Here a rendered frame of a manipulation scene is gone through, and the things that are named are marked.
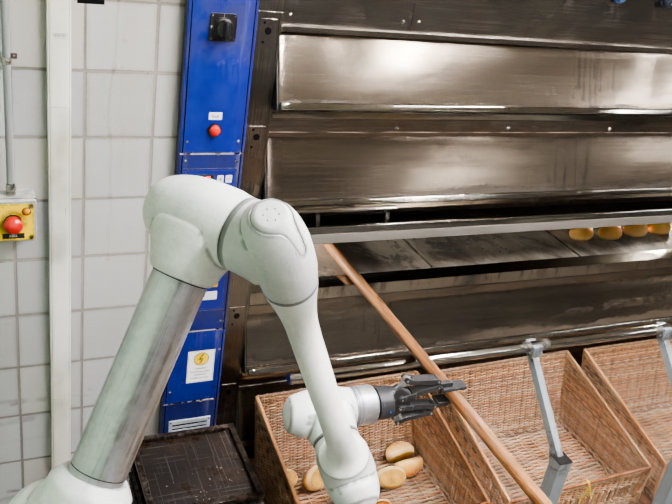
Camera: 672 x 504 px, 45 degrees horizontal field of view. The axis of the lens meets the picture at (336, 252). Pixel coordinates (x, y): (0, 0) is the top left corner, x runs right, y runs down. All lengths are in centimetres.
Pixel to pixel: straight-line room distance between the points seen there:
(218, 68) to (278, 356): 88
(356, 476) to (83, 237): 87
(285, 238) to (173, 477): 103
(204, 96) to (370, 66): 44
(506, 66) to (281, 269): 119
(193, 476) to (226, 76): 100
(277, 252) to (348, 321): 116
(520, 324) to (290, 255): 157
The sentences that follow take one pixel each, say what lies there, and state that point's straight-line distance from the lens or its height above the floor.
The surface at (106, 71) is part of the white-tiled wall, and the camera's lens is 190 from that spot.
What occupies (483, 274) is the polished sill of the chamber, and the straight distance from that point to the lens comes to 258.
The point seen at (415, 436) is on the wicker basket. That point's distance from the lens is 269.
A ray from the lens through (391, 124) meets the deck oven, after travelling 218.
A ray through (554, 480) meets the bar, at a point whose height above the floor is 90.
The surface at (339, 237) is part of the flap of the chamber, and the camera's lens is 207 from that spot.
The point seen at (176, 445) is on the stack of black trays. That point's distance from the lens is 226.
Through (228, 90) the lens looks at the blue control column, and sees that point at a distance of 194.
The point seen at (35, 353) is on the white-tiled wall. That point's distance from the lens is 220.
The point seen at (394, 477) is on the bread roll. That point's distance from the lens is 256.
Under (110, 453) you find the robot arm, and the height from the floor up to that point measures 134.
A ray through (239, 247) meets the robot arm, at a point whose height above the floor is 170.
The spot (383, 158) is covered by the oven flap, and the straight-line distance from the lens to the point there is 222.
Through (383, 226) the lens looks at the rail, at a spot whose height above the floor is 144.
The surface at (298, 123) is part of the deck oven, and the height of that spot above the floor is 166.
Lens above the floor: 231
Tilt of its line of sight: 27 degrees down
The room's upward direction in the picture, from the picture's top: 10 degrees clockwise
